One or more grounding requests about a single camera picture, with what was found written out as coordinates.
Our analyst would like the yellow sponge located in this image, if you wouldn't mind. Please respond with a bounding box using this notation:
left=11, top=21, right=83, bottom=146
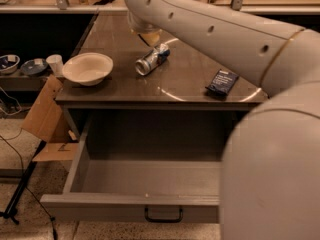
left=141, top=31, right=161, bottom=47

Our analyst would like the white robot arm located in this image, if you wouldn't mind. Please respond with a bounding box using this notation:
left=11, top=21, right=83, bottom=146
left=125, top=0, right=320, bottom=240

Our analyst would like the grey cabinet with dark top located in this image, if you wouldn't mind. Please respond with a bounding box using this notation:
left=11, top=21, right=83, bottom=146
left=56, top=12, right=267, bottom=134

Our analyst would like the grey open top drawer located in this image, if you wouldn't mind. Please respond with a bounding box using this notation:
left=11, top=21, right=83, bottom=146
left=41, top=110, right=234, bottom=223

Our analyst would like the silver blue soda can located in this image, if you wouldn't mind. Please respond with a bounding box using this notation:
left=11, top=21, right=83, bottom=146
left=135, top=43, right=170, bottom=76

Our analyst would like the dark blue snack packet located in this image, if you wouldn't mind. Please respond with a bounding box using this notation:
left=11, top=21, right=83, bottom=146
left=206, top=70, right=239, bottom=96

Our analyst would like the white bowl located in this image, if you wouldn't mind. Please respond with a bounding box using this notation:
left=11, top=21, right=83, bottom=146
left=62, top=52, right=113, bottom=86

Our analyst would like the brown cardboard box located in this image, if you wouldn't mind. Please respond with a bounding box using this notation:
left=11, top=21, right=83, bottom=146
left=22, top=75, right=78, bottom=162

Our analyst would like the white paper cup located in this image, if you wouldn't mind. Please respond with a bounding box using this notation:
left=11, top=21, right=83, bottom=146
left=46, top=54, right=63, bottom=76

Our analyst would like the blue bowl on shelf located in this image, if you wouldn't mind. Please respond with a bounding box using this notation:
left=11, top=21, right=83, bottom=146
left=20, top=58, right=48, bottom=76

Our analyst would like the blue patterned bowl far left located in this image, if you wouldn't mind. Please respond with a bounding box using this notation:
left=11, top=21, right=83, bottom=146
left=0, top=54, right=20, bottom=75

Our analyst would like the black tripod leg left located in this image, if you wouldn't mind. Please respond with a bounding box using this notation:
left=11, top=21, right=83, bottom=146
left=0, top=139, right=44, bottom=225

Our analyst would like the black drawer handle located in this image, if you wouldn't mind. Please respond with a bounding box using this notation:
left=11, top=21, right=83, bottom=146
left=144, top=206, right=184, bottom=223

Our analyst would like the black cable on floor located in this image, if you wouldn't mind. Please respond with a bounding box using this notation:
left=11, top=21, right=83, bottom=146
left=0, top=134, right=58, bottom=240

